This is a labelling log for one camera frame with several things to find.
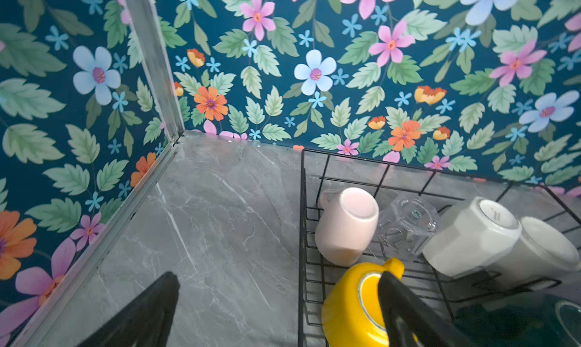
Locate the black wire dish rack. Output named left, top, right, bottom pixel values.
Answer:
left=297, top=150, right=580, bottom=346

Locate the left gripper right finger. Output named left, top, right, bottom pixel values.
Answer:
left=378, top=271, right=473, bottom=346

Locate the cream mug pink handle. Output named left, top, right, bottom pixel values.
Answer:
left=315, top=188, right=379, bottom=267

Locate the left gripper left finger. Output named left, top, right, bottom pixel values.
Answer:
left=80, top=271, right=180, bottom=346

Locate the yellow mug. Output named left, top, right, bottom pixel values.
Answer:
left=322, top=258, right=405, bottom=346

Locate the dark green mug white interior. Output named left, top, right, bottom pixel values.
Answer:
left=453, top=293, right=580, bottom=346

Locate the white mug red interior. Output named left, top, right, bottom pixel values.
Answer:
left=487, top=216, right=580, bottom=288

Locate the clear glass cup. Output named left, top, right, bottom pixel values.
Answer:
left=377, top=195, right=440, bottom=260

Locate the white ceramic mug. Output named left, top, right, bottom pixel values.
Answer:
left=422, top=197, right=522, bottom=279

